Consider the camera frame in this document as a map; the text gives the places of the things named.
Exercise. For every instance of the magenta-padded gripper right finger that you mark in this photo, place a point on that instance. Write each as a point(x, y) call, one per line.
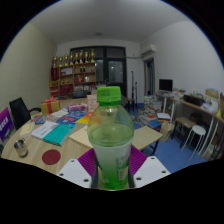
point(151, 170)

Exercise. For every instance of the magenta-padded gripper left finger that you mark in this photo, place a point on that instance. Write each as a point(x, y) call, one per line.
point(71, 171)

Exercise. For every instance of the large beige book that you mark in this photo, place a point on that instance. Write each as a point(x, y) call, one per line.
point(80, 137)

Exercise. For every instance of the standing orange card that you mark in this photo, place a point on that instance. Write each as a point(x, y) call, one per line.
point(91, 103)

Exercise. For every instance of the white booklet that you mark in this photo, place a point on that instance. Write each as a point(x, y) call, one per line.
point(44, 130)

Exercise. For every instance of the flat round red coaster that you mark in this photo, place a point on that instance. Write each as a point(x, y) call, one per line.
point(51, 157)

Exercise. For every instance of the black office chair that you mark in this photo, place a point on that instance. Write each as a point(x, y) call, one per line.
point(19, 111)
point(80, 94)

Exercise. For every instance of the wooden shelf unit with trophies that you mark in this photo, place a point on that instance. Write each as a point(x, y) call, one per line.
point(71, 76)

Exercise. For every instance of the teal book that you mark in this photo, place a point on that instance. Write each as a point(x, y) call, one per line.
point(59, 134)

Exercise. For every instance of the black framed glass door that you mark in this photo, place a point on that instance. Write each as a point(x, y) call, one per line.
point(115, 71)

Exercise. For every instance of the black tripod stand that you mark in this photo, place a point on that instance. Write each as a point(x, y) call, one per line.
point(132, 83)

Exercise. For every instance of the stacks of books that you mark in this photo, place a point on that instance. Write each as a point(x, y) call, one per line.
point(152, 105)

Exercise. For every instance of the green drink bottle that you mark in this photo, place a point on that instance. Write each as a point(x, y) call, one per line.
point(110, 140)

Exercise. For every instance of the blue and red book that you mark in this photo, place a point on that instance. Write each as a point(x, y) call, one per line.
point(70, 118)

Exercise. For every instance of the small steel cup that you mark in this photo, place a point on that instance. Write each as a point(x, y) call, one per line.
point(21, 148)

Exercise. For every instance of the pink wrapped package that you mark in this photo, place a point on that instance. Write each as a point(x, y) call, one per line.
point(76, 107)

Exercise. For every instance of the long wooden wall desk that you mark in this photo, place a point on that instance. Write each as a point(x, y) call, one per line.
point(196, 110)

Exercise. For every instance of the small beige book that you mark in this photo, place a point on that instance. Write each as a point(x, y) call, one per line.
point(27, 129)

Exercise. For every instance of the brown armchair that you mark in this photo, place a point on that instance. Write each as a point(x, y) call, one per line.
point(124, 100)

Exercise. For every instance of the brown paper bag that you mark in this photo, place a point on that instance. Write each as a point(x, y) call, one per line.
point(166, 130)

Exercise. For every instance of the yellow gift box red ribbon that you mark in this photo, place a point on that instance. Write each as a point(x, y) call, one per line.
point(50, 106)

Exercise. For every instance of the white round stool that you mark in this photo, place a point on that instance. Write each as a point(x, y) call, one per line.
point(197, 130)

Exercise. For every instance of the black computer monitor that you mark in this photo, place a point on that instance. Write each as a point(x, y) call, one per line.
point(165, 85)

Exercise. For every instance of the purple sign board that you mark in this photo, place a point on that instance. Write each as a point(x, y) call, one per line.
point(5, 124)

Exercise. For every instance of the blue printed booklet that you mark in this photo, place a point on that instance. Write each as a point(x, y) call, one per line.
point(39, 119)

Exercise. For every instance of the orange yellow book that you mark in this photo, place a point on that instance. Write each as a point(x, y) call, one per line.
point(84, 119)

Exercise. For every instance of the white air conditioner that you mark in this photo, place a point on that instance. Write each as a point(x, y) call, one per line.
point(148, 50)

